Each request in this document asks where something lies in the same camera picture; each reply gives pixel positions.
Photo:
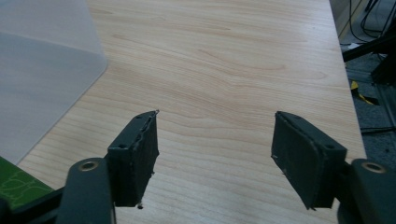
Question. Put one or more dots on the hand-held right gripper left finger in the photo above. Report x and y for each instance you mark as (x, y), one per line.
(132, 161)

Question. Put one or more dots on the yellow and black tape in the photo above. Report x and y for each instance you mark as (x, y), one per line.
(355, 85)

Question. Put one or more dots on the black metal stand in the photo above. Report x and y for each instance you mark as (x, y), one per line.
(373, 46)

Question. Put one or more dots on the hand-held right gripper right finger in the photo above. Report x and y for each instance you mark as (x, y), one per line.
(299, 155)

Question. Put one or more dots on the translucent plastic storage box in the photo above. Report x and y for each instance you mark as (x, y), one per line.
(37, 77)

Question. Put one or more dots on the green and white carton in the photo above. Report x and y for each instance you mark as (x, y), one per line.
(18, 186)

